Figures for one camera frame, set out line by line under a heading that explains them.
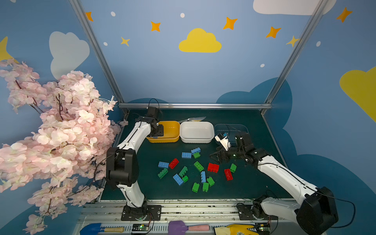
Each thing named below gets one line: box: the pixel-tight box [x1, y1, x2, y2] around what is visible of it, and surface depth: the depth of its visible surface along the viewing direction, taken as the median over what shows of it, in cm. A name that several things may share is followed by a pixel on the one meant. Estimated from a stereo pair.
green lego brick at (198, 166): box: [193, 160, 205, 172], surface depth 92 cm
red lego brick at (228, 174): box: [224, 168, 234, 182], surface depth 88 cm
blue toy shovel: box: [79, 222, 125, 235], surface depth 70 cm
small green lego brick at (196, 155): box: [192, 151, 201, 160], surface depth 98 cm
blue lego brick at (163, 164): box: [157, 161, 169, 169], surface depth 92 cm
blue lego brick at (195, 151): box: [190, 147, 201, 156], surface depth 98 cm
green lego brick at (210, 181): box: [206, 176, 215, 188], surface depth 85 cm
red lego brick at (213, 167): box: [207, 162, 220, 174], surface depth 90 cm
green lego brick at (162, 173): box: [157, 167, 169, 180], surface depth 88 cm
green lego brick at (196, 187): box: [191, 182, 200, 193], surface depth 82 cm
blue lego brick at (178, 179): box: [172, 173, 184, 187], surface depth 86 cm
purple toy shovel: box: [167, 220, 210, 235], surface depth 71 cm
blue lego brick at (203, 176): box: [200, 170, 207, 183], surface depth 86 cm
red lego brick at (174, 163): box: [168, 158, 180, 170], surface depth 92 cm
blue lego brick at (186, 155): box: [181, 152, 192, 159], surface depth 97 cm
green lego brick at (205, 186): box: [202, 182, 210, 193], surface depth 82 cm
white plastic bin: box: [179, 121, 215, 144], surface depth 109 cm
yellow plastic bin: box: [145, 120, 181, 144], surface depth 103 cm
